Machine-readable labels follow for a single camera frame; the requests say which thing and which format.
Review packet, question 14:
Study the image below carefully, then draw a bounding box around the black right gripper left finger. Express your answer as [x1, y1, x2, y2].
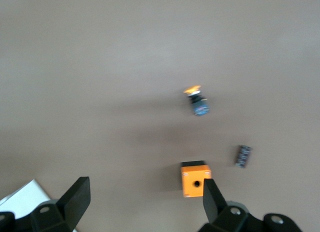
[17, 176, 91, 232]

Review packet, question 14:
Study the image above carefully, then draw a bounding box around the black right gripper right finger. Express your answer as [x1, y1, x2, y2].
[198, 178, 261, 232]

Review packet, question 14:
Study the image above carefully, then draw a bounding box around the yellow push button blue body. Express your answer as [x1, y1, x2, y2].
[182, 84, 210, 117]

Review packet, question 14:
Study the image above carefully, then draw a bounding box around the white drawer cabinet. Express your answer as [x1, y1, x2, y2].
[0, 179, 77, 232]

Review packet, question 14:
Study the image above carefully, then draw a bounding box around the orange button enclosure box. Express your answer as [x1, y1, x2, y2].
[180, 160, 212, 199]

